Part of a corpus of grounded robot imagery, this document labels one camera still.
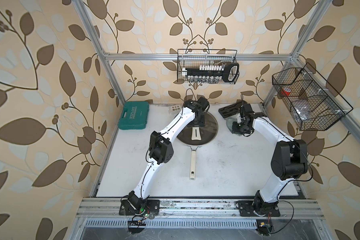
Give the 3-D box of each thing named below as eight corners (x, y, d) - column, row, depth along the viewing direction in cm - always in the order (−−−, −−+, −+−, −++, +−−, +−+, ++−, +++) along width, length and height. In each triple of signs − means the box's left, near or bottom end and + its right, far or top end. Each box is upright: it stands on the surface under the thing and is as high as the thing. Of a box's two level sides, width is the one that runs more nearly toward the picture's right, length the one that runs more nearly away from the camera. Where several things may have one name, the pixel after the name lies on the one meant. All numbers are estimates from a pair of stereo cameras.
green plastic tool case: (118, 129, 106) (116, 126, 103) (127, 104, 122) (125, 101, 119) (145, 129, 105) (144, 126, 102) (151, 104, 122) (150, 101, 119)
